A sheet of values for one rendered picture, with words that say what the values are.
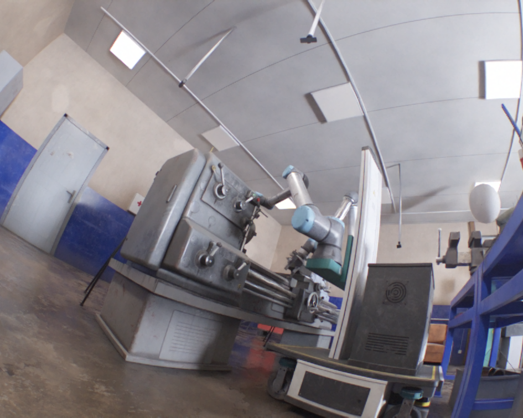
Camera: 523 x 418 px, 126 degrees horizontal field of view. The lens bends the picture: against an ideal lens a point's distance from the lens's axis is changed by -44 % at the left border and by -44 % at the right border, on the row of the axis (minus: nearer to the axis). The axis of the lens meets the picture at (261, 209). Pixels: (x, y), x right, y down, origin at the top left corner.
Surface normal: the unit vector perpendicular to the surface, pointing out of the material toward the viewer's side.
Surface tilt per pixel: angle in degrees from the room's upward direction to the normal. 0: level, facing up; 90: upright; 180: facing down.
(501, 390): 90
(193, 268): 90
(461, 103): 180
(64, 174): 90
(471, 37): 180
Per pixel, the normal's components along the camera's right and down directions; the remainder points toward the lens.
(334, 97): -0.28, 0.87
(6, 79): 0.78, -0.04
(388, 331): -0.63, -0.48
